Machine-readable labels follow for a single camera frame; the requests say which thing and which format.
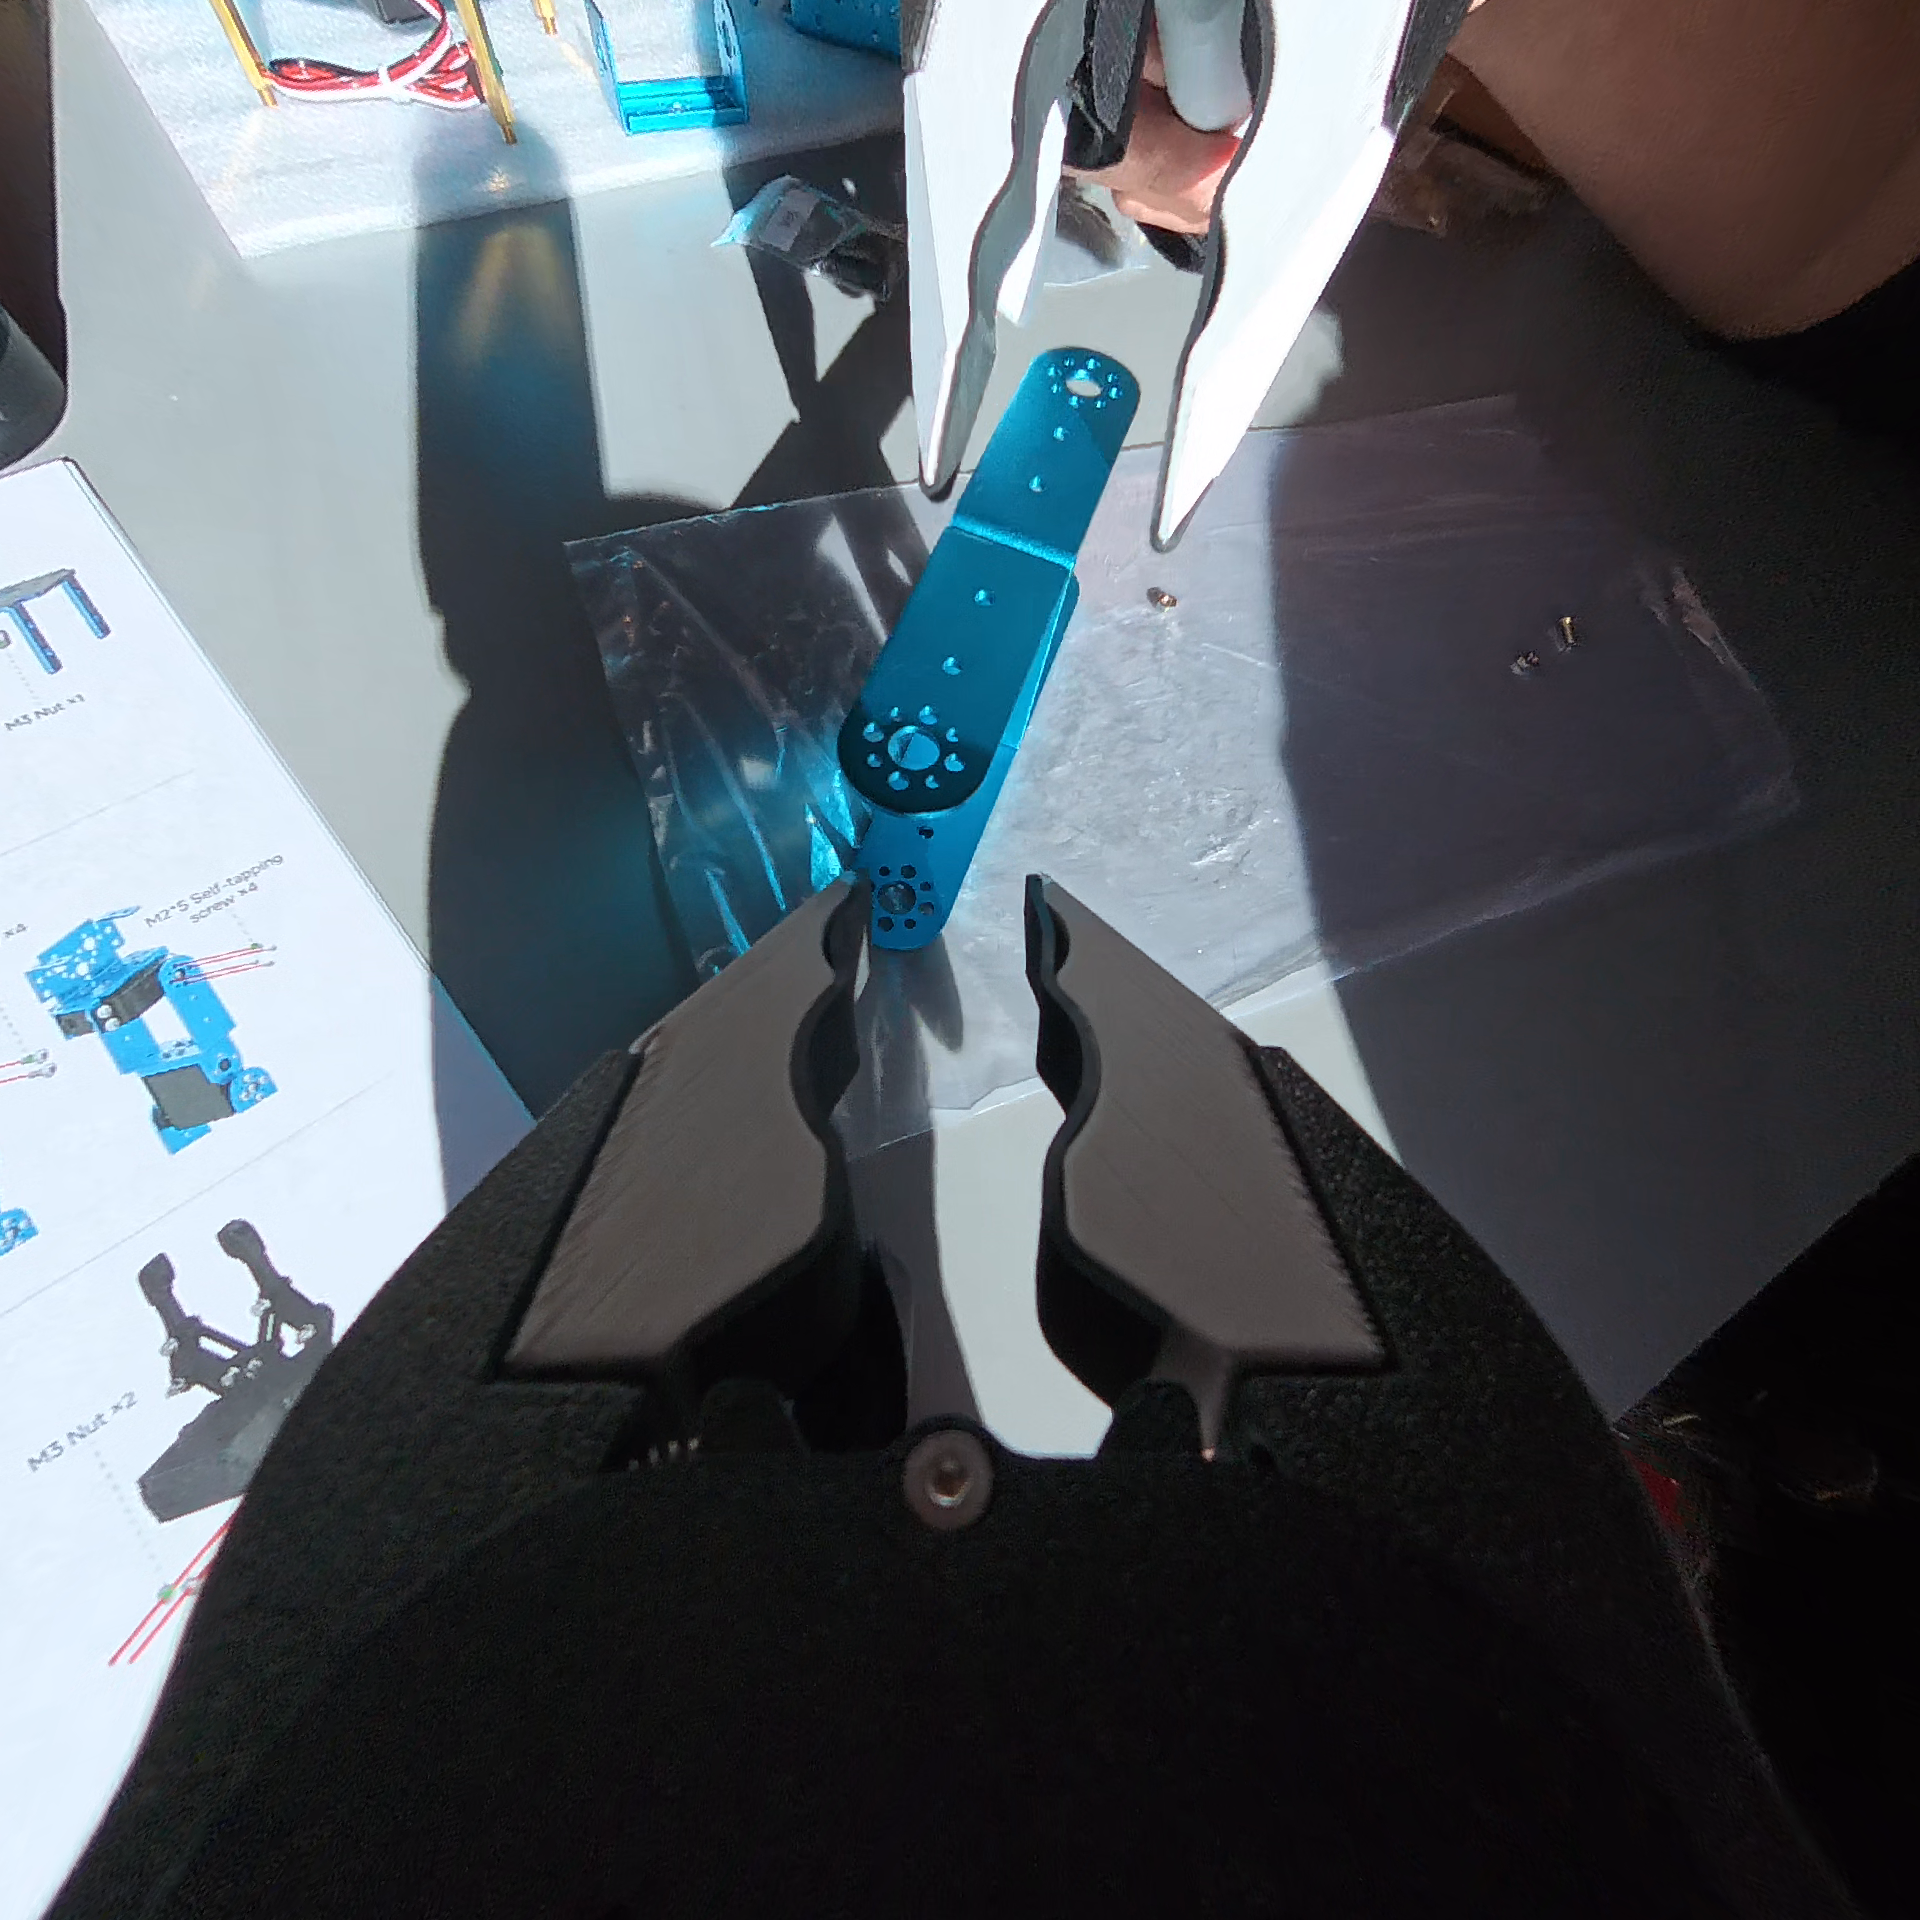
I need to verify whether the white instruction sheet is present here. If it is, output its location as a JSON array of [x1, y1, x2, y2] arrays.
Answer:
[[0, 457, 454, 1729]]

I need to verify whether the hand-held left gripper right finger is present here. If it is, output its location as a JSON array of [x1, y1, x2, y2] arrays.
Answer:
[[1024, 881, 1386, 1461]]

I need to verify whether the blue metal bracket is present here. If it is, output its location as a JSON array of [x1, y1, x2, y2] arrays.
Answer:
[[837, 349, 1144, 954]]

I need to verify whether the person's right hand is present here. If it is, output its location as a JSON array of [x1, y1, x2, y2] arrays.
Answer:
[[1102, 71, 1257, 255]]

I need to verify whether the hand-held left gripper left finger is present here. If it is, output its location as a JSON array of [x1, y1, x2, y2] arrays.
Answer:
[[509, 881, 877, 1377]]

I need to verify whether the pile of small screw bags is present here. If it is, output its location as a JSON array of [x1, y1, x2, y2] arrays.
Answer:
[[719, 176, 910, 302]]

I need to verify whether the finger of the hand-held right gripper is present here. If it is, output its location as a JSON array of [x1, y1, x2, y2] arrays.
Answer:
[[1147, 0, 1422, 554], [904, 0, 1087, 501]]

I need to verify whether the large clear plastic bag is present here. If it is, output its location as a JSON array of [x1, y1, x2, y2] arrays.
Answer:
[[568, 398, 1802, 1158]]

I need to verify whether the small blue metal part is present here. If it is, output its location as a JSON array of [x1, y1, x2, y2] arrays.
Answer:
[[585, 0, 752, 137]]

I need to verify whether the grey desk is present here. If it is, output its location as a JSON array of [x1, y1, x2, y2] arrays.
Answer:
[[0, 0, 1920, 1729]]

